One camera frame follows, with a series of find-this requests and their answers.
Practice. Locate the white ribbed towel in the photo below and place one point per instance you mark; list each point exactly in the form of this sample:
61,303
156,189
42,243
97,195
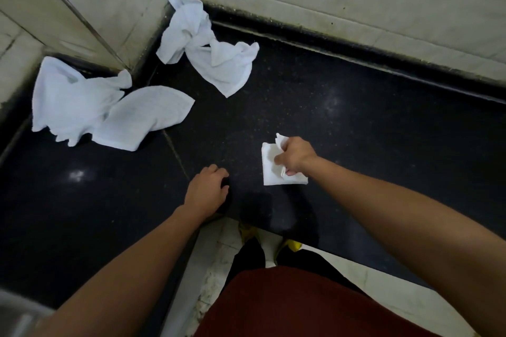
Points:
99,109

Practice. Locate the person's left forearm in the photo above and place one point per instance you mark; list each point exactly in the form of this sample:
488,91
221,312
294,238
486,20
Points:
130,269

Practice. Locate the black trousers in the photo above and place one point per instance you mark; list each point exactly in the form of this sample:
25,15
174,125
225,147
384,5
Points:
249,259

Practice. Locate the red shirt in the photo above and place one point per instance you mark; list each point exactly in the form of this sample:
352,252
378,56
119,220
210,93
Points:
300,305

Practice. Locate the person's right fingers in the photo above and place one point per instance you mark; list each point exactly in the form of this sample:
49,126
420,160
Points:
283,159

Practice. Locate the person's left hand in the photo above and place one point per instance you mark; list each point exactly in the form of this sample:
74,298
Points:
204,195

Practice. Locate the grey metal basin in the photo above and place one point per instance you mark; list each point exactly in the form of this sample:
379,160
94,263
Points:
19,315

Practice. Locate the yellow shoe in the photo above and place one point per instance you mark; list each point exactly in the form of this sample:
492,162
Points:
247,231
289,246

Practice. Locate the white crumpled towel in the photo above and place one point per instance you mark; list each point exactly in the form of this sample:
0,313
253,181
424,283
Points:
205,46

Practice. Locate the person's left fingers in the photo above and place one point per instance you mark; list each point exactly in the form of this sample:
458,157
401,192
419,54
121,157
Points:
216,173

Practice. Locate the person's right forearm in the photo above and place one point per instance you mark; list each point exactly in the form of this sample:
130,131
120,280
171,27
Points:
403,230

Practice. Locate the person's right hand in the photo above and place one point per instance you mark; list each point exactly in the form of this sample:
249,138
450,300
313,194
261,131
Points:
297,153

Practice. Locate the small white cloth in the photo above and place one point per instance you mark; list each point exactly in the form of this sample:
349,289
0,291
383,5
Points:
272,169

